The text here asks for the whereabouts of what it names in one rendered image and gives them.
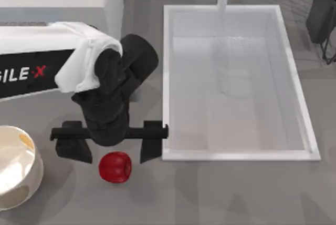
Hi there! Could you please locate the white sink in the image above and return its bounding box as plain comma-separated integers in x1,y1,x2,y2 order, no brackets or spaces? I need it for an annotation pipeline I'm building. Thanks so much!
161,4,322,162

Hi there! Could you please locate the red apple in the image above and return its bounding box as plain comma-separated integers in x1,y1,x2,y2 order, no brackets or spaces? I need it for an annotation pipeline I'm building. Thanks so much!
98,151,133,184

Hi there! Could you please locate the cream bowl with holes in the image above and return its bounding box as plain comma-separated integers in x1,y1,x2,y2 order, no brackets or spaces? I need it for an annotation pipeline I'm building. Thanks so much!
0,125,44,211

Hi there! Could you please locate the black stand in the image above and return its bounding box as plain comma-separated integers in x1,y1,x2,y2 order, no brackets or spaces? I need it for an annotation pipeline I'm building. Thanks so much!
306,0,336,65

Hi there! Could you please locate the pale grey rounded camera box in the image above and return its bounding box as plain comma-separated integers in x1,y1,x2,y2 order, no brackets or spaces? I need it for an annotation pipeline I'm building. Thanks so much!
54,22,123,93

